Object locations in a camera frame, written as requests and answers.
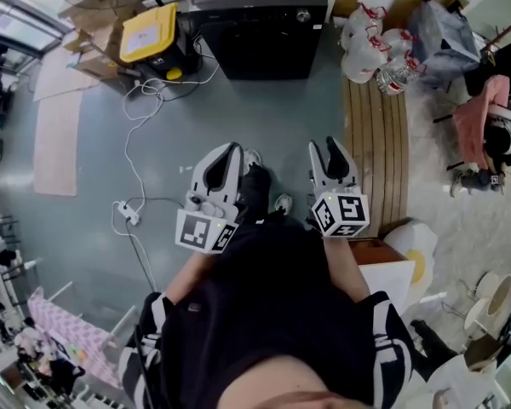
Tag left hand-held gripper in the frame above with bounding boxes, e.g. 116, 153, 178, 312
175, 142, 245, 256

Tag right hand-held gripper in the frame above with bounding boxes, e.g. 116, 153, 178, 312
308, 135, 370, 239

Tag black washing machine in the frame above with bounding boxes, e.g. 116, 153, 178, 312
190, 0, 329, 82

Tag person's left forearm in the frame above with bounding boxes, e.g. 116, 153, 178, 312
164, 250, 225, 304

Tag person's right forearm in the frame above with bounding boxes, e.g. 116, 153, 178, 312
322, 235, 370, 305

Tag person's white left shoe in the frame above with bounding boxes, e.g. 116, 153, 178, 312
243, 147, 263, 170

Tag person's white shoe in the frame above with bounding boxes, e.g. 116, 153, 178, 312
273, 193, 294, 216
243, 147, 263, 170

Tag person's black trouser legs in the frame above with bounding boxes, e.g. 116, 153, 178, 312
233, 164, 314, 232

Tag wooden slatted bench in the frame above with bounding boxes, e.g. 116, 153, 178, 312
342, 76, 412, 236

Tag person's white right shoe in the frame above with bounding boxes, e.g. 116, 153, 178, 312
273, 193, 294, 216

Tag white power strip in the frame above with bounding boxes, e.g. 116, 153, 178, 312
112, 199, 143, 226

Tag clear plastic bottle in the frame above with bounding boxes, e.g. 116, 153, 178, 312
376, 55, 428, 96

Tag egg shaped cushion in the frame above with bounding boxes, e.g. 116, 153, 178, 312
382, 218, 440, 290

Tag white cabinet with brown top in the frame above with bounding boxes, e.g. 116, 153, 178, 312
349, 237, 419, 318

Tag person's black striped shirt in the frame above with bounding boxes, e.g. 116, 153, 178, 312
118, 219, 416, 409

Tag black bin with yellow lid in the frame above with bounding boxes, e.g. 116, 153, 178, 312
119, 2, 199, 81

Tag pink floor mat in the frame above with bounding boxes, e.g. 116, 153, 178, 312
32, 88, 84, 198

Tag blue fabric bag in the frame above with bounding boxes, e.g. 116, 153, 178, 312
407, 0, 483, 88

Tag stack of cardboard boxes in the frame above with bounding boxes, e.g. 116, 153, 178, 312
58, 0, 163, 76

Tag round white stool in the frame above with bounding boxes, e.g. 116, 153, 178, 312
462, 270, 511, 341

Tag brown coat stand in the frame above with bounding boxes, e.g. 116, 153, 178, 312
479, 11, 511, 57

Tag pink patterned drying rack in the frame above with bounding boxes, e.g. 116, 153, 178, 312
25, 281, 138, 391

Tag white power cable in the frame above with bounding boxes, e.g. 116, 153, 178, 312
110, 36, 221, 293

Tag white plastic bag red handles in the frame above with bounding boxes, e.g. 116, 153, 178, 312
339, 3, 389, 51
341, 27, 415, 84

